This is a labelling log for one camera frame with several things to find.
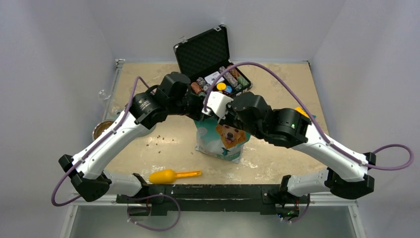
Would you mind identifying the green dog food bag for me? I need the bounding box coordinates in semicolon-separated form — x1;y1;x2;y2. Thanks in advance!
194;118;251;164

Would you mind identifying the yellow plastic scoop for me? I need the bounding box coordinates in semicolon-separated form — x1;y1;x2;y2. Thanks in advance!
149;169;202;184

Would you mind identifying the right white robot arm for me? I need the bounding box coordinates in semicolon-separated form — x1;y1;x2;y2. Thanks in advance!
223;92;376;202

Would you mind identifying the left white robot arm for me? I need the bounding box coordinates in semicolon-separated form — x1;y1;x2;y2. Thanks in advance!
59;72;204;203

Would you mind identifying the green double pet bowl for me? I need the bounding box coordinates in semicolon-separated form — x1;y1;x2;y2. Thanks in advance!
92;109;129;141

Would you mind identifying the toy brick block stack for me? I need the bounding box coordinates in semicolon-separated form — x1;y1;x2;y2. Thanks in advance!
295;107;310;118

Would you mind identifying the black poker chip case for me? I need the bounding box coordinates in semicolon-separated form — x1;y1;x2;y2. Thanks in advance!
173;25;253;98

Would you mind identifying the clear glass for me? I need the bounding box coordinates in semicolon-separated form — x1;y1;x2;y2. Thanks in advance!
98;89;110;102

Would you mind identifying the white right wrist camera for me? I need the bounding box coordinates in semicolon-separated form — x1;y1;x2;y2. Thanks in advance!
202;91;233;120

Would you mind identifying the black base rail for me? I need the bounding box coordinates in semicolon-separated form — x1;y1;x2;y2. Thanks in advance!
116;184;309;217

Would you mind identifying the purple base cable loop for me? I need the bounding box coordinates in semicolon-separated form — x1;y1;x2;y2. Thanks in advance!
127;194;181;233

